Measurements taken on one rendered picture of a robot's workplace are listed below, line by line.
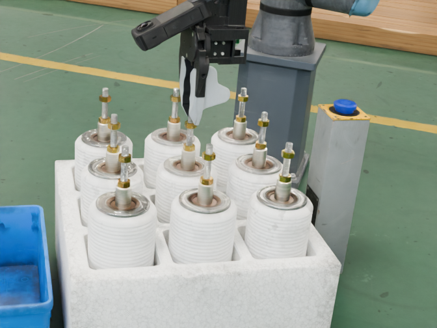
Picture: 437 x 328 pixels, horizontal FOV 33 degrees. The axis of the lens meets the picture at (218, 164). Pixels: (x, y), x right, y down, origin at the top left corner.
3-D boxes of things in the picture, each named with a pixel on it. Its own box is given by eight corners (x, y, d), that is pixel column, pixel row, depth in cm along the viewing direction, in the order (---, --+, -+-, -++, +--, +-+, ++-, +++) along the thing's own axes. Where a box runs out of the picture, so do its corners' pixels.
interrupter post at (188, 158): (179, 171, 117) (180, 151, 116) (180, 164, 120) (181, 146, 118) (194, 172, 118) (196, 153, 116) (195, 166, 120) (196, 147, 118)
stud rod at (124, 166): (118, 196, 104) (119, 146, 101) (122, 193, 105) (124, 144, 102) (124, 198, 104) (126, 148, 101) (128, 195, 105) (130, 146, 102)
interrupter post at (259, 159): (267, 165, 122) (270, 147, 121) (263, 170, 120) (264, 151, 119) (253, 162, 123) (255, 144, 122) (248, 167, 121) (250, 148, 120)
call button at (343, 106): (328, 109, 131) (330, 98, 131) (349, 109, 132) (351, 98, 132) (337, 118, 128) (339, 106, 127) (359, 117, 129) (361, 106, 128)
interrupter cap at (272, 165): (287, 163, 124) (287, 159, 123) (272, 180, 117) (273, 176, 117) (244, 153, 126) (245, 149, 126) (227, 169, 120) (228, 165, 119)
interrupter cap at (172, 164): (161, 176, 115) (161, 172, 115) (165, 157, 122) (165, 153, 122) (210, 181, 115) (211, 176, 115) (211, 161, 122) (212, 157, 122)
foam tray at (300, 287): (54, 246, 141) (54, 159, 133) (253, 236, 151) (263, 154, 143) (70, 388, 107) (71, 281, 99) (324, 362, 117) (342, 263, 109)
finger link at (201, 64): (208, 99, 108) (210, 38, 106) (198, 99, 108) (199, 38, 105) (198, 92, 113) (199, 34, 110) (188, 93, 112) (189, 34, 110)
